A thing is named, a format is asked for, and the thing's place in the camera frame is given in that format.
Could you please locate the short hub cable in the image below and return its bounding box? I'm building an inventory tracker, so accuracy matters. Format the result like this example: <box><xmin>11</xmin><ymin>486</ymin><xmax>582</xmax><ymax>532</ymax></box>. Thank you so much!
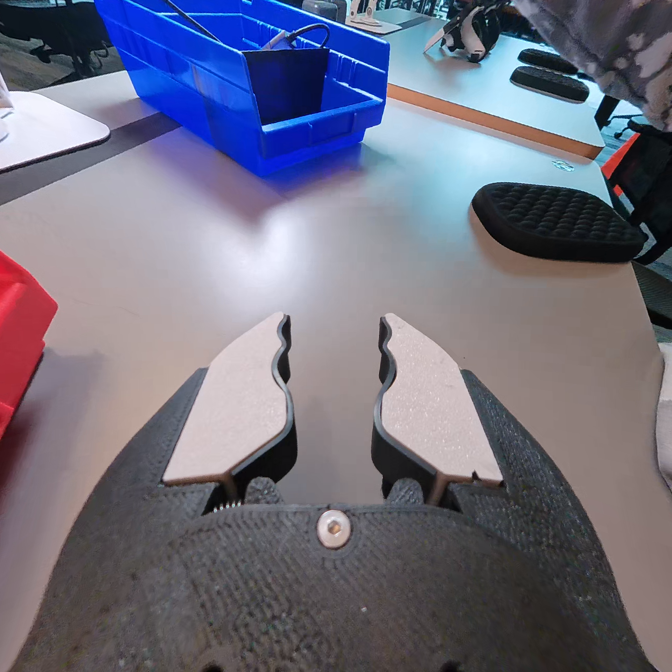
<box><xmin>286</xmin><ymin>23</ymin><xmax>331</xmax><ymax>50</ymax></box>

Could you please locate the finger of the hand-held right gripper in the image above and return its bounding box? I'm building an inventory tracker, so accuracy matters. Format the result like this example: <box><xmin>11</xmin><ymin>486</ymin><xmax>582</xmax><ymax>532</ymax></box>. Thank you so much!
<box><xmin>423</xmin><ymin>23</ymin><xmax>457</xmax><ymax>54</ymax></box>

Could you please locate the white metal stand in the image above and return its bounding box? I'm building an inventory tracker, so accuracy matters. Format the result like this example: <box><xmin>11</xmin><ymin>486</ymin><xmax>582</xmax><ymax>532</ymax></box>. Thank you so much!
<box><xmin>0</xmin><ymin>73</ymin><xmax>112</xmax><ymax>174</ymax></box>

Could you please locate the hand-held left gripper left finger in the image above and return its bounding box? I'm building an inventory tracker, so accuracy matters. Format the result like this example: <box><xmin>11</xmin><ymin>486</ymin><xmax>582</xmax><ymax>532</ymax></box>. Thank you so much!
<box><xmin>163</xmin><ymin>312</ymin><xmax>299</xmax><ymax>486</ymax></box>

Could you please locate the red plastic bin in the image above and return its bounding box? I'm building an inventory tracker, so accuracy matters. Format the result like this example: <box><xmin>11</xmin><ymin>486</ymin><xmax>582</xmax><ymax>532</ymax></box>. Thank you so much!
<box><xmin>0</xmin><ymin>251</ymin><xmax>58</xmax><ymax>439</ymax></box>

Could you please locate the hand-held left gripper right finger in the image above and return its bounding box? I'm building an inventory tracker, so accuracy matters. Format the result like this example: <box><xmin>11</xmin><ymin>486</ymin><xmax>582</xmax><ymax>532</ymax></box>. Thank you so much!
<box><xmin>371</xmin><ymin>313</ymin><xmax>505</xmax><ymax>489</ymax></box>

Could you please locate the blue plastic bin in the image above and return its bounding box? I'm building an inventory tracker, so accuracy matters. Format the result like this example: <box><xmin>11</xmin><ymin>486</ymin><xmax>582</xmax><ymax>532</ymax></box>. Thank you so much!
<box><xmin>94</xmin><ymin>0</ymin><xmax>392</xmax><ymax>177</ymax></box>

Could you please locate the black elbow pad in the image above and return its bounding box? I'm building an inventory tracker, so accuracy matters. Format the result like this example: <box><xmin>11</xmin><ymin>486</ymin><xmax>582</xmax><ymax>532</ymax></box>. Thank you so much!
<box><xmin>517</xmin><ymin>48</ymin><xmax>579</xmax><ymax>75</ymax></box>
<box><xmin>471</xmin><ymin>182</ymin><xmax>648</xmax><ymax>263</ymax></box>
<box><xmin>510</xmin><ymin>65</ymin><xmax>590</xmax><ymax>104</ymax></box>

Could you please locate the person's right forearm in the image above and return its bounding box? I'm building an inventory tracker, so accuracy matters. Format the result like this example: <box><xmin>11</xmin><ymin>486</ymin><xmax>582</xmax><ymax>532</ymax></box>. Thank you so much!
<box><xmin>512</xmin><ymin>0</ymin><xmax>672</xmax><ymax>132</ymax></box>

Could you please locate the wood-edged grey table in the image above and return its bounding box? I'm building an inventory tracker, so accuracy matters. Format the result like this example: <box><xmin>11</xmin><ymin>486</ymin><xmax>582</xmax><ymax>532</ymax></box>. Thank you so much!
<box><xmin>367</xmin><ymin>8</ymin><xmax>607</xmax><ymax>161</ymax></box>

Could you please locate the orange traffic cone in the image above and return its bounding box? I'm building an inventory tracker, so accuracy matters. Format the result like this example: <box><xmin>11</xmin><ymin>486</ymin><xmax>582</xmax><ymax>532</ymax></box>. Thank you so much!
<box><xmin>601</xmin><ymin>131</ymin><xmax>642</xmax><ymax>196</ymax></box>

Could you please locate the black office chair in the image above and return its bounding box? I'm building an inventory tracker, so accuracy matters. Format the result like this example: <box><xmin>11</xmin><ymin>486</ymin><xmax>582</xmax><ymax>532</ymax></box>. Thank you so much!
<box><xmin>0</xmin><ymin>0</ymin><xmax>112</xmax><ymax>79</ymax></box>
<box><xmin>627</xmin><ymin>118</ymin><xmax>672</xmax><ymax>326</ymax></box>

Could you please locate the black bin divider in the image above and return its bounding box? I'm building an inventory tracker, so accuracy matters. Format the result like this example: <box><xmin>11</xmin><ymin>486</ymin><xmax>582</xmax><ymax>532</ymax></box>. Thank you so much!
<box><xmin>243</xmin><ymin>47</ymin><xmax>331</xmax><ymax>125</ymax></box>

